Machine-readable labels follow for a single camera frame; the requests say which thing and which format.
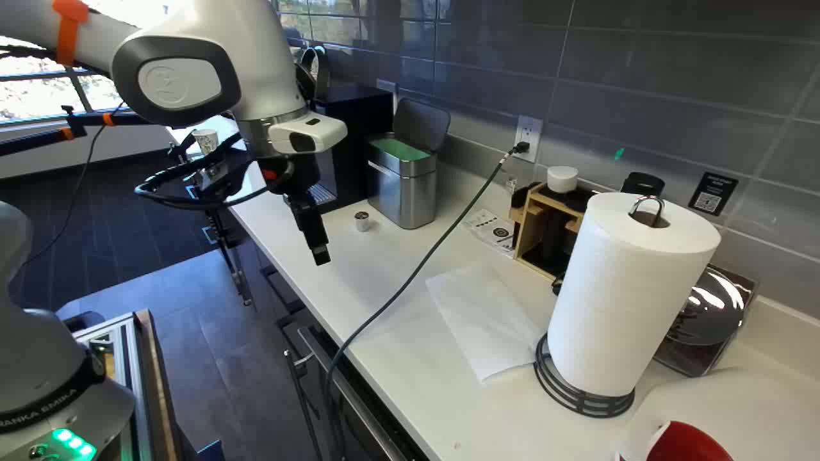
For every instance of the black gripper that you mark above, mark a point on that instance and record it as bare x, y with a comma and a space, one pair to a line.
291, 175

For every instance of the white coffee pod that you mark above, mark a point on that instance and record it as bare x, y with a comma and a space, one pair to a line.
364, 222

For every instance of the white paper towel sheet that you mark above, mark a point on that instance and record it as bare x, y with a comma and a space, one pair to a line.
490, 315

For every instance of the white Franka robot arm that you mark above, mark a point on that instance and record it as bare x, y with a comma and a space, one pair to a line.
239, 51

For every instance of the white paper towel roll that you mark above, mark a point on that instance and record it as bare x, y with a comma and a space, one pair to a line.
623, 298

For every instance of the stainless steel lidded bin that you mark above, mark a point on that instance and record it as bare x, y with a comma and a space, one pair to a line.
405, 192

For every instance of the black coffee machine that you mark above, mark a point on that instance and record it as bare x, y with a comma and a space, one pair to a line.
362, 129

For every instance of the printed paper leaflet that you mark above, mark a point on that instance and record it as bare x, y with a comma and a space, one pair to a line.
490, 230

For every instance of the wooden organizer rack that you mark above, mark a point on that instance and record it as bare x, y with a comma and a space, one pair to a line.
535, 225

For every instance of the white lidded jar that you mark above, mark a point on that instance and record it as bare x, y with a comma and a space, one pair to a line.
561, 179

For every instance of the black tripod bar orange clamps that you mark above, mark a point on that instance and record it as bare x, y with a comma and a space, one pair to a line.
43, 131

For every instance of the black QR code placard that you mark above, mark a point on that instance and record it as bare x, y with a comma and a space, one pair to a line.
711, 192

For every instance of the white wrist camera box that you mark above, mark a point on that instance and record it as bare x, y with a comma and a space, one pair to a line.
308, 133

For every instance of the aluminium frame robot cart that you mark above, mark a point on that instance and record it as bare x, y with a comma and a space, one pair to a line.
128, 384

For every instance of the white wall outlet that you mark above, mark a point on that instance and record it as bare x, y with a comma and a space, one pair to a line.
528, 129

